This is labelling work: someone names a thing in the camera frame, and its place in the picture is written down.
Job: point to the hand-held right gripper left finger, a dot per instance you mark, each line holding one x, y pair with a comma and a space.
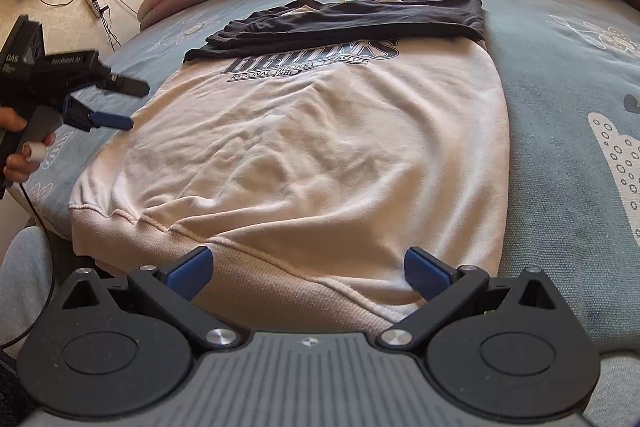
191, 273

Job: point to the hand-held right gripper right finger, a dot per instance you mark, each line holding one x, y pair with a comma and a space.
425, 275

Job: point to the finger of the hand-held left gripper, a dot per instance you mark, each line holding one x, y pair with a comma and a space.
127, 88
112, 123

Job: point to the beige sweatshirt with dark sleeves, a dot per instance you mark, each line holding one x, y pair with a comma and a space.
300, 132

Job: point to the person's left hand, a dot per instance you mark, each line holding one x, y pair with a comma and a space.
15, 169

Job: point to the white power strip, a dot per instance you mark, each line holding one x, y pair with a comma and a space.
94, 4

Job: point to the person's left leg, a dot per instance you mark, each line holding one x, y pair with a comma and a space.
25, 287

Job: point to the person's leg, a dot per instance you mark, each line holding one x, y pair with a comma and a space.
620, 387
25, 287

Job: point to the person's right leg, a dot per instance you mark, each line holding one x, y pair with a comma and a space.
620, 387

